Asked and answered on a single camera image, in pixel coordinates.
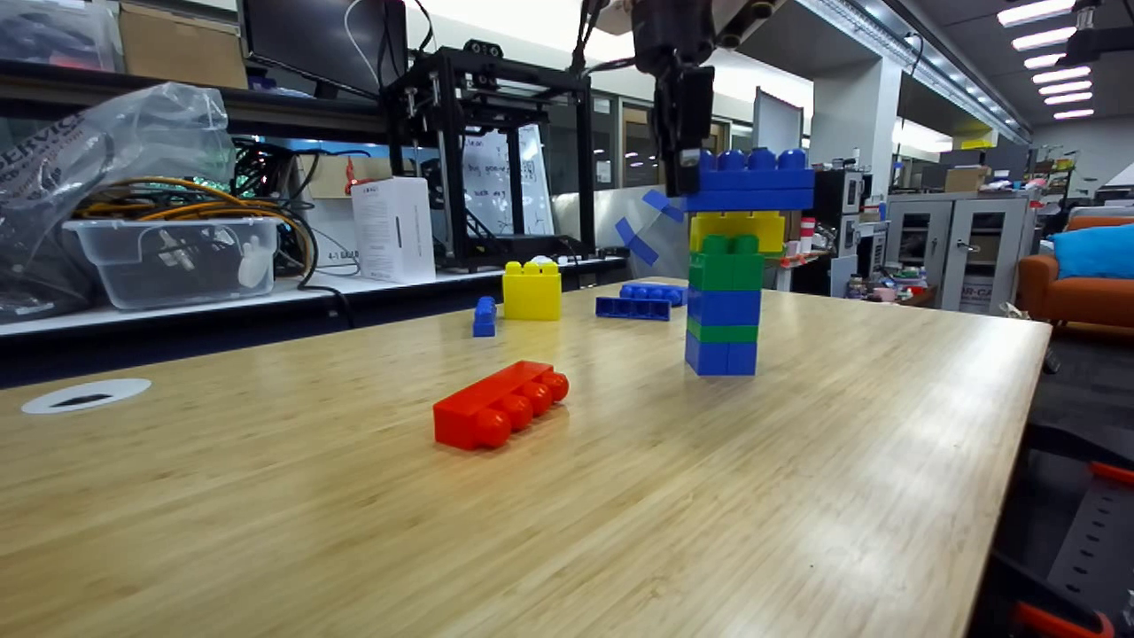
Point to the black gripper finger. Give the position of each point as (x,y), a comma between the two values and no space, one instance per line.
(681,128)

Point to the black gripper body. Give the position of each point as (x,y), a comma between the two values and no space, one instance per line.
(675,28)

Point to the tall green toy block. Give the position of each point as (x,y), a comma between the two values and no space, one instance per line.
(729,271)

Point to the blue square toy block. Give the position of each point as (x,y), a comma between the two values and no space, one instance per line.
(721,358)
(725,307)

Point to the thin green toy block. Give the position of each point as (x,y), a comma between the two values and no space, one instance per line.
(725,334)

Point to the yellow tall two-stud block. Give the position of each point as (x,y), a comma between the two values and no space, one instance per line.
(533,294)

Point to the clear panel with blue tape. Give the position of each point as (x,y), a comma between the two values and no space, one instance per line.
(651,236)

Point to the blue wide six-stud block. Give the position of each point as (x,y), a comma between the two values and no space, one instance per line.
(656,293)

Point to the black machine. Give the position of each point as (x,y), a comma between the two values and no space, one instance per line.
(842,196)

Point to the grey double-door cabinet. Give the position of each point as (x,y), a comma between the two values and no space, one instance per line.
(957,248)

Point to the white cardboard box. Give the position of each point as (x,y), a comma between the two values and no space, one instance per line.
(394,232)

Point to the red eight-stud toy block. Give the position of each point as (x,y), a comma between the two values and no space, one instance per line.
(499,407)

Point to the black monitor screen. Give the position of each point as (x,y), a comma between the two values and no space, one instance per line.
(321,40)

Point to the ceiling light strip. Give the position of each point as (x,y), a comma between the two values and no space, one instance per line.
(1074,113)
(1040,15)
(1066,74)
(1046,37)

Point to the dark shelf board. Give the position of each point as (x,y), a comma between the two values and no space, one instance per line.
(294,113)

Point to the orange sofa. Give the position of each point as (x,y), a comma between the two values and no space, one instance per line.
(1069,301)

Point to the blue cushion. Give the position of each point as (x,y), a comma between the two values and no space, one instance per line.
(1100,251)

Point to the clear plastic storage bin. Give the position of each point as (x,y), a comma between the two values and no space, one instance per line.
(180,268)

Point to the clear plastic bag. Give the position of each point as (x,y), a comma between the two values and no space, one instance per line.
(143,136)

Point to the black chair red trim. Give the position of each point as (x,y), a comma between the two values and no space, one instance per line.
(1100,553)

